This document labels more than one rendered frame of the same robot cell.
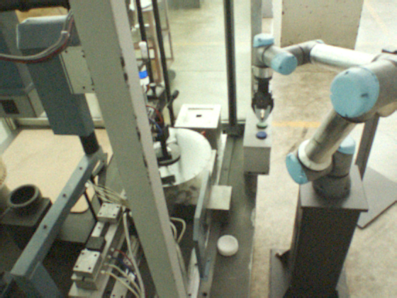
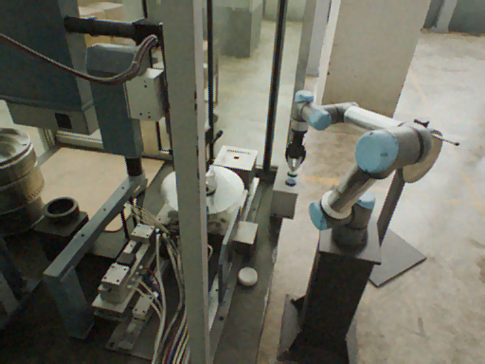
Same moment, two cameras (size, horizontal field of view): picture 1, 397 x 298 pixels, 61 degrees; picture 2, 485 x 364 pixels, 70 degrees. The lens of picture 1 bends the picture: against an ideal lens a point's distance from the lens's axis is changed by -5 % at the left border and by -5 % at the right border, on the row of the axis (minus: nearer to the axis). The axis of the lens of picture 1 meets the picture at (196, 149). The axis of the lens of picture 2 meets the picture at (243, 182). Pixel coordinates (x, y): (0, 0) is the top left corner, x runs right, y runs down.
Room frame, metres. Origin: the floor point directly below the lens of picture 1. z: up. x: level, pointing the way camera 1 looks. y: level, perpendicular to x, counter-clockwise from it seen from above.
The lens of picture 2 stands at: (-0.12, 0.02, 1.79)
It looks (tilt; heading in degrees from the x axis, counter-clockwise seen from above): 36 degrees down; 356
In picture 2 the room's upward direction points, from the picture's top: 3 degrees clockwise
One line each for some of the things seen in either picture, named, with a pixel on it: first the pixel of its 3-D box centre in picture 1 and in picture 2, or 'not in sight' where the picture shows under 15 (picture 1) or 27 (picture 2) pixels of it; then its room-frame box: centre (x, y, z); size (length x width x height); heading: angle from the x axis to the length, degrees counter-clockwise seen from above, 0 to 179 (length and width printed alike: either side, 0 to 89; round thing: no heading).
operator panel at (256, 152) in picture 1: (258, 140); (287, 187); (1.19, -0.27, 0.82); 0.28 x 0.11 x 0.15; 166
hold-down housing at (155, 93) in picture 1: (157, 113); (202, 148); (0.92, 0.10, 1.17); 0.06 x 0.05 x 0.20; 157
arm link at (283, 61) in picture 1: (283, 59); (319, 116); (1.11, -0.34, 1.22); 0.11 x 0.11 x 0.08; 19
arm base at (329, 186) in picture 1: (332, 174); (351, 227); (0.95, -0.51, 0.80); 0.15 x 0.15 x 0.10
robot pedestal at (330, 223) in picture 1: (317, 241); (332, 290); (0.95, -0.51, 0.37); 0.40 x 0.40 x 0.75; 76
